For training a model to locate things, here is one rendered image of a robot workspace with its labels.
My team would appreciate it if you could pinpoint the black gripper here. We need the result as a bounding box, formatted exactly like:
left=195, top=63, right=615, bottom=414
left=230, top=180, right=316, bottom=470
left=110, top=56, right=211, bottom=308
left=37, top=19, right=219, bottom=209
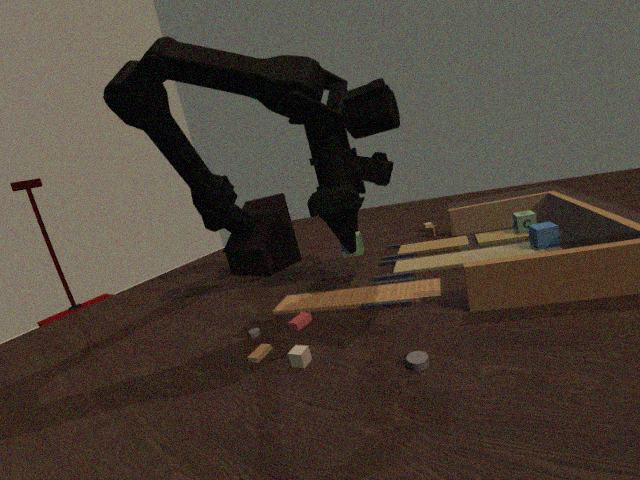
left=307, top=142, right=366, bottom=253

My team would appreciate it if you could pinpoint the grey short cylinder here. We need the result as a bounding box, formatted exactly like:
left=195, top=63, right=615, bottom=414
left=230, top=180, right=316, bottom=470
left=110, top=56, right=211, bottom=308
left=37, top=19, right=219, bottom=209
left=406, top=351, right=429, bottom=371

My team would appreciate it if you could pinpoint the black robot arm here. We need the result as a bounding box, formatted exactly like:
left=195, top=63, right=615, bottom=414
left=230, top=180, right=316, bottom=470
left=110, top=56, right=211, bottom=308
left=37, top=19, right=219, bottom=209
left=103, top=36, right=400, bottom=241

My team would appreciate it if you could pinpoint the green cube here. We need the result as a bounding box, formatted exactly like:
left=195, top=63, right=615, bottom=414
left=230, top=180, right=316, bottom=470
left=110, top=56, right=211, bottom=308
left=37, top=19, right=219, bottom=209
left=339, top=231, right=364, bottom=258

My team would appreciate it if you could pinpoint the red rectangular block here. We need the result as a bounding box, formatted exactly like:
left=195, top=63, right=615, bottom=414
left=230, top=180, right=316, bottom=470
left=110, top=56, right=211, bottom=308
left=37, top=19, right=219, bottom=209
left=288, top=312, right=312, bottom=331

